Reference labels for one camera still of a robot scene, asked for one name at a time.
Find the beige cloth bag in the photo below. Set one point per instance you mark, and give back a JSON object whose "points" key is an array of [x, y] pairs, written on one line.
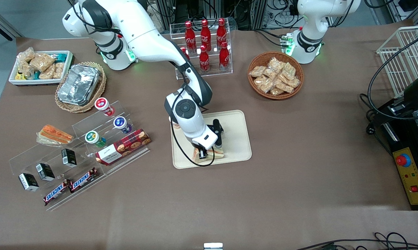
{"points": [[159, 24]]}

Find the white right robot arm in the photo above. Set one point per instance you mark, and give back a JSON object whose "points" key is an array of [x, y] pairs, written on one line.
{"points": [[150, 38]]}

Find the round brown wicker basket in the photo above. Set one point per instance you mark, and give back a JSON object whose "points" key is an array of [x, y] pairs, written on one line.
{"points": [[255, 59]]}

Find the red emergency stop button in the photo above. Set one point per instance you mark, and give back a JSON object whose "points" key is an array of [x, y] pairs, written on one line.
{"points": [[403, 160]]}

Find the white rectangular bin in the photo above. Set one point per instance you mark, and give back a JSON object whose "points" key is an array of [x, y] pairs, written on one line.
{"points": [[39, 82]]}

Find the clear snack packet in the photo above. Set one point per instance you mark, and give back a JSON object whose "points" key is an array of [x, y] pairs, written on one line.
{"points": [[276, 91], [289, 70], [41, 61], [59, 69], [25, 70], [257, 71], [275, 64], [284, 86], [293, 82], [48, 73], [265, 83], [26, 55]]}

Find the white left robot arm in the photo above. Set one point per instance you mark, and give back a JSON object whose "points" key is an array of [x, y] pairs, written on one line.
{"points": [[313, 31]]}

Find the clear acrylic bottle rack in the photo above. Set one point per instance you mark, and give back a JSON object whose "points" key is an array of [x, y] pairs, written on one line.
{"points": [[219, 71]]}

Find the red cola bottle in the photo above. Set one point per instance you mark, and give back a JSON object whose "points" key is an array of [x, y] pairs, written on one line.
{"points": [[190, 34], [205, 33], [221, 32], [204, 60], [185, 52], [224, 57]]}

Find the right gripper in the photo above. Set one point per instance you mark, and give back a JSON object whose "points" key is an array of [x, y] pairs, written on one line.
{"points": [[202, 152]]}

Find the snickers chocolate bar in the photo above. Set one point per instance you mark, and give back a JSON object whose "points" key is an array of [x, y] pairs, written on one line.
{"points": [[56, 192], [84, 179]]}

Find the green lid yogurt cup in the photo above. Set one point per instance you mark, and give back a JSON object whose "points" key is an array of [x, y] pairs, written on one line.
{"points": [[93, 137]]}

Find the red tartan cookie box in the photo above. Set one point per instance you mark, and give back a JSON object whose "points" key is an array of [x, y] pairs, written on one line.
{"points": [[122, 146]]}

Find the orange lid yogurt cup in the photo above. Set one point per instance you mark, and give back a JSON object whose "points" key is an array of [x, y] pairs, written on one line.
{"points": [[176, 125]]}

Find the triangular sandwich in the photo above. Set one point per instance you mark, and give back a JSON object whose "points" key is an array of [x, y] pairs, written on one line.
{"points": [[54, 135], [216, 152]]}

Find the light wicker basket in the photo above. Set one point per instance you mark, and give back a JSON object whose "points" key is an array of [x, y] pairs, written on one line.
{"points": [[61, 102]]}

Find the silver foil container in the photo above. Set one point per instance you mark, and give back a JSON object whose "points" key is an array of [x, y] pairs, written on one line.
{"points": [[79, 84]]}

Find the beige plastic tray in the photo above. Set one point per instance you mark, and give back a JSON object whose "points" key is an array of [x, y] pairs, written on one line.
{"points": [[235, 146]]}

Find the small white object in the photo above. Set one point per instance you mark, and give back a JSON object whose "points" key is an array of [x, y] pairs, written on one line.
{"points": [[213, 246]]}

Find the black control box yellow panel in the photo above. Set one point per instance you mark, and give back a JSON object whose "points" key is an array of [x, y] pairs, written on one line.
{"points": [[411, 180]]}

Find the small black white carton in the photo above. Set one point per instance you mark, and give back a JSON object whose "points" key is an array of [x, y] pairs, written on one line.
{"points": [[46, 172], [69, 157], [28, 182]]}

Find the clear acrylic stepped display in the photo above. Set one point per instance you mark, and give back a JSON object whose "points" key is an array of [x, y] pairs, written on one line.
{"points": [[91, 146]]}

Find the black and white device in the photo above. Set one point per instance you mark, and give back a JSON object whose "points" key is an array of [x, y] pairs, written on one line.
{"points": [[417, 93]]}

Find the blue lid yogurt cup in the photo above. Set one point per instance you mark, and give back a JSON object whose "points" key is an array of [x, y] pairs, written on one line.
{"points": [[121, 124]]}

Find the red lid yogurt cup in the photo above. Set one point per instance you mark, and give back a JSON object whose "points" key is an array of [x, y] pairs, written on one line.
{"points": [[103, 105]]}

